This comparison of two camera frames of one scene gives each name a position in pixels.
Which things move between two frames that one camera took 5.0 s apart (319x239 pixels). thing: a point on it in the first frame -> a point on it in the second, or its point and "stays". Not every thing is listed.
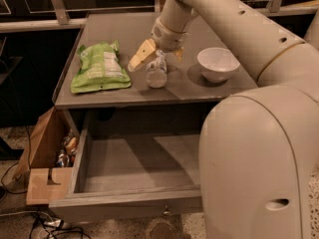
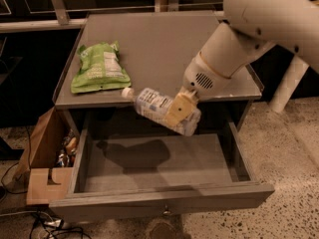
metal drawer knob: x=166 y=210 stays
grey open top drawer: x=130 y=175 stays
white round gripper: x=166 y=37 -> x=200 y=76
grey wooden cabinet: x=167 y=98 stays
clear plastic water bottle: x=156 y=71 -> x=152 y=106
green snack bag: x=99 y=68 stays
